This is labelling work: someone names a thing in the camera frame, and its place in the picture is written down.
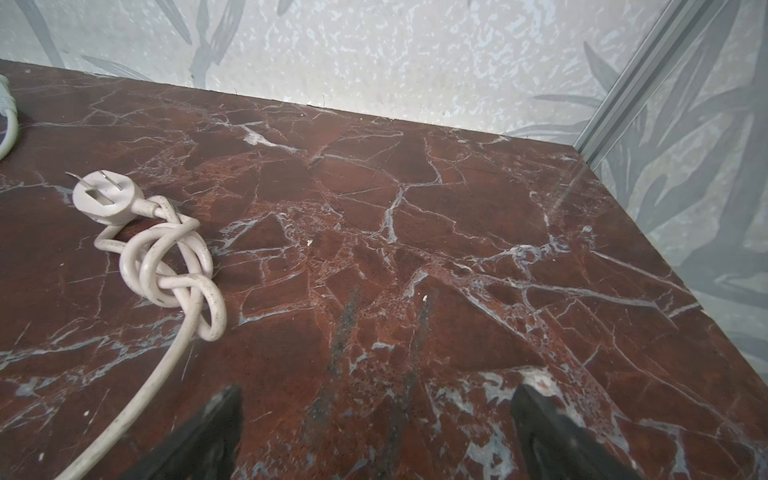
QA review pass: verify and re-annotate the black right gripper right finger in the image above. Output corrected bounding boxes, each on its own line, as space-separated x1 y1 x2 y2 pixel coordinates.
511 384 639 480

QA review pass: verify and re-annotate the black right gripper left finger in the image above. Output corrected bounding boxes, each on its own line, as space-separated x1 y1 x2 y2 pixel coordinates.
122 385 243 479

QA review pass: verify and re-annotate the pink plug cable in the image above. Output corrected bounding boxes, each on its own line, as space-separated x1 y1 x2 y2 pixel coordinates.
55 169 228 480

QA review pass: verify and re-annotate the white plug cable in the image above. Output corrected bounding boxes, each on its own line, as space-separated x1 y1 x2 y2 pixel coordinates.
0 74 20 161

